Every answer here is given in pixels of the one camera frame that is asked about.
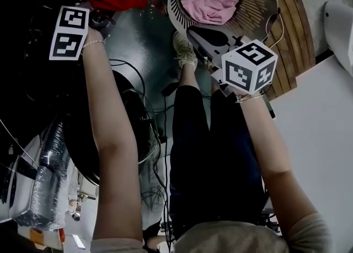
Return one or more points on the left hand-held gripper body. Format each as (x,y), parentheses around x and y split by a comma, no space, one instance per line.
(69,34)

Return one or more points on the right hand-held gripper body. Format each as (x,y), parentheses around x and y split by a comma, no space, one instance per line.
(240,72)

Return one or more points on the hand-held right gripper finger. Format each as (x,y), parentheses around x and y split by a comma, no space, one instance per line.
(209,52)
(230,35)

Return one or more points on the round slatted laundry basket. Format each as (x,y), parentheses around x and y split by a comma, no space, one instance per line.
(257,12)

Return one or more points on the dark grey washing machine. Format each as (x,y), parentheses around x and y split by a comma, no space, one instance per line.
(27,81)

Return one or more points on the person's right forearm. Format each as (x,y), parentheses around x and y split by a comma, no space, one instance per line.
(264,141)

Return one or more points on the person's left forearm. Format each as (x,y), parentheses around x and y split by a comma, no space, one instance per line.
(110,136)

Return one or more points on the person's right beige shoe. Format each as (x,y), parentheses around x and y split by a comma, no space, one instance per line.
(208,65)

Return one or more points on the person's beige shoe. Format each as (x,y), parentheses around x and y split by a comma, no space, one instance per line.
(208,65)
(184,50)

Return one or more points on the person's left beige shoe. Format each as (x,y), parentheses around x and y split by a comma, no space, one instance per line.
(184,50)

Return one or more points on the thin metal bangle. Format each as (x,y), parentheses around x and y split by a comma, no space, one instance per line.
(249,98)

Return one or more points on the black power adapter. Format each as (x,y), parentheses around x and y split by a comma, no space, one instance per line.
(169,89)

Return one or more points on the curved wooden platform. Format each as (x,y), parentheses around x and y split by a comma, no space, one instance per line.
(295,34)

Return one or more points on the person's right leg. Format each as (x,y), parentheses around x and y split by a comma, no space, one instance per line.
(234,150)

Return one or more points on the person's leg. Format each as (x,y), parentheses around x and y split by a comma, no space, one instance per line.
(190,150)
(234,150)

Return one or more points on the person's left leg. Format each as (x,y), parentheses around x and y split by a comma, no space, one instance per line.
(190,150)

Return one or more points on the white plastic device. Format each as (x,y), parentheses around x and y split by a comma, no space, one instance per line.
(339,34)

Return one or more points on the person's beige shirt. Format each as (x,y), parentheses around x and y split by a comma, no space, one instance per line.
(226,239)

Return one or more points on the orange and white box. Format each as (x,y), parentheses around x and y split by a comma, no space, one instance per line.
(41,238)

